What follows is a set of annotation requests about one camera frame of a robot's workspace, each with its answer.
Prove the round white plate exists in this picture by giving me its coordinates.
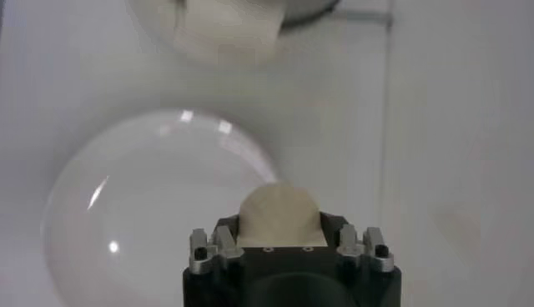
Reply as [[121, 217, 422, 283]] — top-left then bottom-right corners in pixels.
[[40, 108, 279, 307]]

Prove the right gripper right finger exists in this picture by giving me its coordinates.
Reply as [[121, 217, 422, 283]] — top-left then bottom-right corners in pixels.
[[319, 211, 395, 274]]

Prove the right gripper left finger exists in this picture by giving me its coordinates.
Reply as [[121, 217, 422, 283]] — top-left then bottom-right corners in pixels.
[[189, 214, 245, 275]]

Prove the white steamed baozi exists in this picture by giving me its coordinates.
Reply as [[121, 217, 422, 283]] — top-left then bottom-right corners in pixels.
[[236, 182, 329, 248]]

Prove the stainless steel steamer basket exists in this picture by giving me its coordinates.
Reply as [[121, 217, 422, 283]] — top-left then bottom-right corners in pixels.
[[170, 0, 343, 66]]

